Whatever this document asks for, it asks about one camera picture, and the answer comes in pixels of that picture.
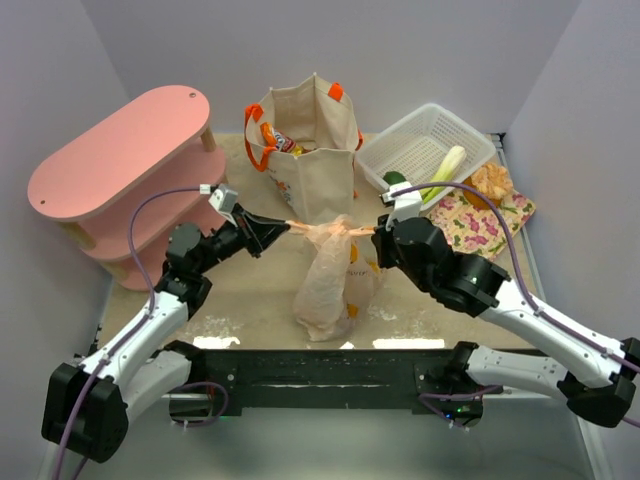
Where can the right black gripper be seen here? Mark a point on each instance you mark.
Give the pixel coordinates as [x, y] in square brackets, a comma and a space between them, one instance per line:
[385, 245]

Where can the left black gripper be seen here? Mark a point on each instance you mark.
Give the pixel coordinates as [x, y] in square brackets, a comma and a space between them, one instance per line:
[248, 233]

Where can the orange banana print plastic bag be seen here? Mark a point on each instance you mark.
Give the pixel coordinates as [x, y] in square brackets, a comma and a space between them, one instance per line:
[341, 280]

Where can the orange yellow snack bag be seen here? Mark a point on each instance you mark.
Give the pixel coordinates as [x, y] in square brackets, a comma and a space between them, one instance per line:
[281, 142]

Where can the canvas tote bag orange handles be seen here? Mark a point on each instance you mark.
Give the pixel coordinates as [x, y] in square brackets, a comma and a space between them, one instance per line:
[319, 116]

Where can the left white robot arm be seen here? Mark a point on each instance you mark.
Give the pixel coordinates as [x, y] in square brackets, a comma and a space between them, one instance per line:
[90, 405]

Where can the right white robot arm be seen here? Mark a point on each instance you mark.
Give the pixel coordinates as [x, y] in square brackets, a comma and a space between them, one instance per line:
[592, 373]

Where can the dark green lime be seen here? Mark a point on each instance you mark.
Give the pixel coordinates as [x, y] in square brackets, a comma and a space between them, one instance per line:
[394, 178]

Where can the floral pattern tray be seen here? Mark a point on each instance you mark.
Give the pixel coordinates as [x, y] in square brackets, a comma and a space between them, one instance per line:
[469, 229]

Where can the white plastic basket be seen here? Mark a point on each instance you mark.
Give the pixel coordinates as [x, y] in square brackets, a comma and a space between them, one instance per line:
[416, 145]

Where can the green celery stalks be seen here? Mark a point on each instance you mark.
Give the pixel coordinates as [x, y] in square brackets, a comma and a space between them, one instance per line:
[445, 173]

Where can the orange frosted muffin toy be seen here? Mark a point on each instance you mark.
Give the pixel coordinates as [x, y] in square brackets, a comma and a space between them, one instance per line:
[492, 181]

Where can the pink three tier shelf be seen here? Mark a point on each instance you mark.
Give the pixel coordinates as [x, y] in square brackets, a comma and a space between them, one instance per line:
[120, 188]

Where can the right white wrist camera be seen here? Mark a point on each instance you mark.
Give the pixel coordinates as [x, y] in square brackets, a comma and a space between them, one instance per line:
[405, 200]

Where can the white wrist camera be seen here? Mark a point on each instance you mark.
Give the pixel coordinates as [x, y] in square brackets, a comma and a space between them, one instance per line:
[222, 199]
[405, 200]

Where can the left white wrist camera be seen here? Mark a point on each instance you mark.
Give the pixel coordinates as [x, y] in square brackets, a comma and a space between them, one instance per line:
[222, 199]

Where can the black base mount frame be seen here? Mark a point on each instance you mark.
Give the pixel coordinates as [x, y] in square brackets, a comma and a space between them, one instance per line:
[421, 381]

